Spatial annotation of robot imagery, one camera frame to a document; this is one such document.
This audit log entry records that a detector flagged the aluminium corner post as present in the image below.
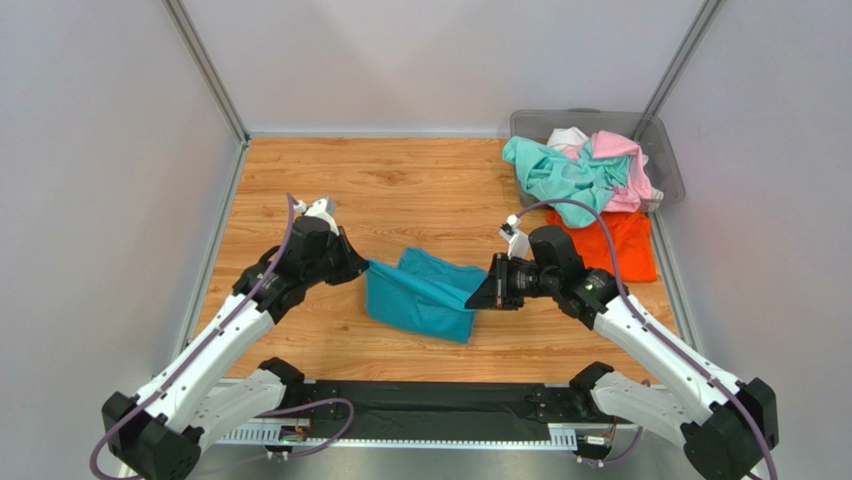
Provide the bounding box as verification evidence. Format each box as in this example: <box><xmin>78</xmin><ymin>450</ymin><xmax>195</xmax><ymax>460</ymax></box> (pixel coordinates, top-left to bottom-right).
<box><xmin>632</xmin><ymin>0</ymin><xmax>726</xmax><ymax>139</ymax></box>
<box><xmin>162</xmin><ymin>0</ymin><xmax>251</xmax><ymax>146</ymax></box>

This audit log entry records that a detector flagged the left aluminium corner post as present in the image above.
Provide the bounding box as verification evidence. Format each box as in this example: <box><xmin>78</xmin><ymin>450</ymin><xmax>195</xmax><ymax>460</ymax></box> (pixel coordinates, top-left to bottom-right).
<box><xmin>162</xmin><ymin>0</ymin><xmax>251</xmax><ymax>146</ymax></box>

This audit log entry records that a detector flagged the white t shirt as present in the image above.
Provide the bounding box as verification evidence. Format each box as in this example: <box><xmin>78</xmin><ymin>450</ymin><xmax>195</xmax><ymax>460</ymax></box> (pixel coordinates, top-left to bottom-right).
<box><xmin>546</xmin><ymin>127</ymin><xmax>589</xmax><ymax>152</ymax></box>

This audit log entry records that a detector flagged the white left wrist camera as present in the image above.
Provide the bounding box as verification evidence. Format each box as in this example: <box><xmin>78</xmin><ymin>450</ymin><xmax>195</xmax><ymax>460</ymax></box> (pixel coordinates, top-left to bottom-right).
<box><xmin>294</xmin><ymin>196</ymin><xmax>340</xmax><ymax>235</ymax></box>

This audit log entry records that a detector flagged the teal t shirt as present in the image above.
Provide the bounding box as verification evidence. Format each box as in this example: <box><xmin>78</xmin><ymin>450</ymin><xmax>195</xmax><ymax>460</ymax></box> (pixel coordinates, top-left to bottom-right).
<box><xmin>366</xmin><ymin>247</ymin><xmax>486</xmax><ymax>344</ymax></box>

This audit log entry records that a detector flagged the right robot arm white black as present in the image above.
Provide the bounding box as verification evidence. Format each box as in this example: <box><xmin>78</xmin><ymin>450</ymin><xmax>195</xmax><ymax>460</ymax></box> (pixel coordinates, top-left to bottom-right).
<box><xmin>465</xmin><ymin>217</ymin><xmax>779</xmax><ymax>479</ymax></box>

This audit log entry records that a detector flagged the mint green t shirt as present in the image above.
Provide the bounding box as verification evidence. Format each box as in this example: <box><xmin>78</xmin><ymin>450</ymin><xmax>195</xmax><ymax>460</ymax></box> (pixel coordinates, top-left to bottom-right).
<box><xmin>502</xmin><ymin>136</ymin><xmax>610</xmax><ymax>228</ymax></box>

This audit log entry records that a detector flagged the pink t shirt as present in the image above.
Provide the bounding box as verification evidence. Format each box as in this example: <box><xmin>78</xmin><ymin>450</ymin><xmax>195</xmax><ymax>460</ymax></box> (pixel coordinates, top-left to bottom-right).
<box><xmin>561</xmin><ymin>130</ymin><xmax>664</xmax><ymax>212</ymax></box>

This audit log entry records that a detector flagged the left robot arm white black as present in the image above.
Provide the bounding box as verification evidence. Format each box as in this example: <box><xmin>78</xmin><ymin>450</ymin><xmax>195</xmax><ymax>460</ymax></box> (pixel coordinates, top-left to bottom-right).
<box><xmin>89</xmin><ymin>209</ymin><xmax>368</xmax><ymax>479</ymax></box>

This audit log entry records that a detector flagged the clear plastic bin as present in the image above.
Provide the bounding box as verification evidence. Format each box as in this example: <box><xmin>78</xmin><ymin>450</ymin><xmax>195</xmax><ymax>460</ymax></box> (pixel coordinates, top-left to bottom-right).
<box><xmin>509</xmin><ymin>108</ymin><xmax>685</xmax><ymax>213</ymax></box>

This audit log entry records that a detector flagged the right aluminium corner post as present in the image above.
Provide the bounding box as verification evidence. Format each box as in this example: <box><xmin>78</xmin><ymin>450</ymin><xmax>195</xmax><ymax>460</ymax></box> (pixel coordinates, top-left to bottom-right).
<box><xmin>632</xmin><ymin>0</ymin><xmax>726</xmax><ymax>139</ymax></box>

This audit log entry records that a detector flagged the folded orange t shirt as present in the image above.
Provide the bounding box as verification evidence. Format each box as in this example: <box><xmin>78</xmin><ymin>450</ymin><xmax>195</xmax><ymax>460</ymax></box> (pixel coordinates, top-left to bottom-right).
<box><xmin>546</xmin><ymin>209</ymin><xmax>657</xmax><ymax>283</ymax></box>

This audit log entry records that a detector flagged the aluminium front frame rail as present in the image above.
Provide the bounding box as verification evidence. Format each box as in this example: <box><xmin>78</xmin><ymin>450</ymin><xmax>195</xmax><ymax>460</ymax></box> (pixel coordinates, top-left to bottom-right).
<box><xmin>216</xmin><ymin>384</ymin><xmax>631</xmax><ymax>455</ymax></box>

